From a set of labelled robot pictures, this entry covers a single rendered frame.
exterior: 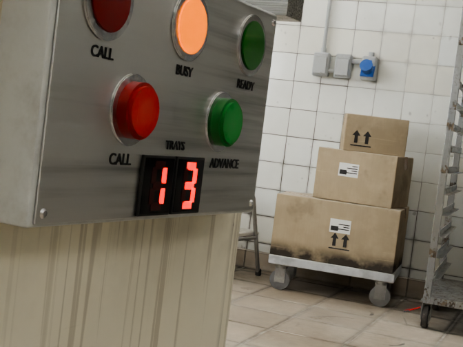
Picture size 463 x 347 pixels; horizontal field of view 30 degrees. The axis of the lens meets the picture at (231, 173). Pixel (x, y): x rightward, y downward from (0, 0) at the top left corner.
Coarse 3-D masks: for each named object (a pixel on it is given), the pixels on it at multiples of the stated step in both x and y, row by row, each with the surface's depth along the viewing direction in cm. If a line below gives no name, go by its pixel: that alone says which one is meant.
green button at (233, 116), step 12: (216, 108) 53; (228, 108) 53; (240, 108) 54; (216, 120) 52; (228, 120) 53; (240, 120) 55; (216, 132) 53; (228, 132) 53; (216, 144) 54; (228, 144) 54
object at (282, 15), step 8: (248, 0) 62; (256, 0) 62; (264, 0) 62; (272, 0) 61; (280, 0) 61; (288, 0) 61; (296, 0) 62; (264, 8) 62; (272, 8) 61; (280, 8) 61; (288, 8) 61; (296, 8) 62; (280, 16) 61; (288, 16) 61; (296, 16) 62
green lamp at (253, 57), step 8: (256, 24) 56; (248, 32) 55; (256, 32) 56; (248, 40) 56; (256, 40) 57; (264, 40) 58; (248, 48) 56; (256, 48) 57; (264, 48) 58; (248, 56) 56; (256, 56) 57; (248, 64) 56; (256, 64) 57
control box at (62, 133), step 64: (64, 0) 39; (0, 64) 40; (64, 64) 40; (128, 64) 45; (192, 64) 50; (0, 128) 40; (64, 128) 41; (192, 128) 51; (256, 128) 59; (0, 192) 40; (64, 192) 41; (128, 192) 46
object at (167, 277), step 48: (0, 0) 40; (0, 240) 42; (48, 240) 45; (96, 240) 49; (144, 240) 54; (192, 240) 59; (0, 288) 43; (48, 288) 46; (96, 288) 50; (144, 288) 55; (192, 288) 60; (0, 336) 43; (48, 336) 47; (96, 336) 51; (144, 336) 55; (192, 336) 61
